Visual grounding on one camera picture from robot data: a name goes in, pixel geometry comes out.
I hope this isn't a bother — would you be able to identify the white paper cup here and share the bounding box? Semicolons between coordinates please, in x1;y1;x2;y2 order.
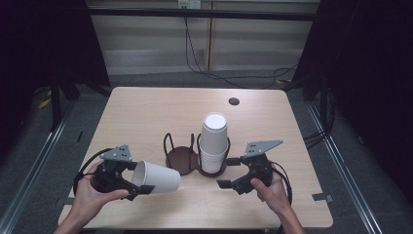
131;160;181;195

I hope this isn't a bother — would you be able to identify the stack of white cups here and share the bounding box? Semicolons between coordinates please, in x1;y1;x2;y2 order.
198;111;230;175

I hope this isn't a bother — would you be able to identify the left hand-held gripper cable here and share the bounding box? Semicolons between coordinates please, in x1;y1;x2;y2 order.
73;147;113;196

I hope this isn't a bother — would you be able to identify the grey tape strip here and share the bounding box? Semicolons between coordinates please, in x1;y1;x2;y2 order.
311;192;334;203

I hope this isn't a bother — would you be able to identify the hand-held gripper cable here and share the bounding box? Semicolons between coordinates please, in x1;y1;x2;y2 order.
270;161;293;207
73;147;113;196

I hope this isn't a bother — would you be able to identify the black wire cup holder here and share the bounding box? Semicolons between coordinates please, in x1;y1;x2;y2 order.
163;132;232;178

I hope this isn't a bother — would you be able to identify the right hand-held gripper cable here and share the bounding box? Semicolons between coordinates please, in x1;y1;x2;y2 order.
270;161;293;207

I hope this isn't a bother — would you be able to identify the black metal stand leg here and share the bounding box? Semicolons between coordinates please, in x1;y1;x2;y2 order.
49;72;63;133

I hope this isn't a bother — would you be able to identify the person's left hand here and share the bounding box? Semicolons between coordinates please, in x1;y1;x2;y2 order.
73;160;131;222

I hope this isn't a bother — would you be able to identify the black horizontal metal bar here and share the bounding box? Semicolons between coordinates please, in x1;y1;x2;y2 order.
87;7;320;22

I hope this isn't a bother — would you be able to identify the aluminium floor rail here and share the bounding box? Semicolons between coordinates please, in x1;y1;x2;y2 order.
305;101;384;234
0;103;77;234

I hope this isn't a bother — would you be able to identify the bundle of black cables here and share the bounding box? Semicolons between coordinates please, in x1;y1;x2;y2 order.
302;128;329;150

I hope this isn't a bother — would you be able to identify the white wall socket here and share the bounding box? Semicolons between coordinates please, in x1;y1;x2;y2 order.
177;0;203;10

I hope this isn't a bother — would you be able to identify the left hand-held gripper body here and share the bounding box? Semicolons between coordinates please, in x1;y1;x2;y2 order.
92;144;141;202

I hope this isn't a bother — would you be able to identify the dark curtain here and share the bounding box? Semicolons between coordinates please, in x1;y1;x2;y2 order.
0;0;111;157
282;0;413;196

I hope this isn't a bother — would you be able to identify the person's right hand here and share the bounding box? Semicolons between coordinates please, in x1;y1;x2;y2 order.
249;171;292;215

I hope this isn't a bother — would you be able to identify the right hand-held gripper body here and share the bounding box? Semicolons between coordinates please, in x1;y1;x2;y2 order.
231;139;284;196

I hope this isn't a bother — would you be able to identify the long black floor cable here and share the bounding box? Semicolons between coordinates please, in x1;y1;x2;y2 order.
183;16;247;90

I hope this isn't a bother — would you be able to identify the looped black floor cable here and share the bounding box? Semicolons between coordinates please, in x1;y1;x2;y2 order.
259;58;301;90

